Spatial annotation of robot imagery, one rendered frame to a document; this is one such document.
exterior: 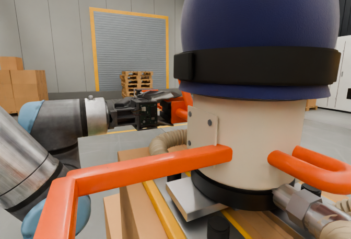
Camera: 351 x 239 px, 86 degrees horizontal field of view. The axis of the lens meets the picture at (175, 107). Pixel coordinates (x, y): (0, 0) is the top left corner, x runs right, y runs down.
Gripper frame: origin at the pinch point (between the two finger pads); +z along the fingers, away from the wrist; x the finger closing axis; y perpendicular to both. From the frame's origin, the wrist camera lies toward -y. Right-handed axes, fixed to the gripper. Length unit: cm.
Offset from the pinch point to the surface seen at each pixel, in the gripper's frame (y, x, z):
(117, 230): -33, -66, -15
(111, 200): -57, -66, -15
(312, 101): -306, -89, 669
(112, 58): -882, 68, 113
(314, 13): 38.2, 16.5, -3.3
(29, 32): -915, 163, -193
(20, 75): -644, -1, -182
